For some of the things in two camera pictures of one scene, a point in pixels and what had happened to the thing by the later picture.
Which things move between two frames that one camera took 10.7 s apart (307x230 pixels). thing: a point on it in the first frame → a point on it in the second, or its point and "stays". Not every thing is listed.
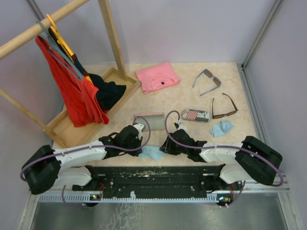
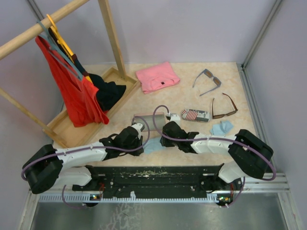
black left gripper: (135, 153) stays
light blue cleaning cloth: (152, 152) → (153, 144)
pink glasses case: (156, 120) stays
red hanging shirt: (81, 100) stays
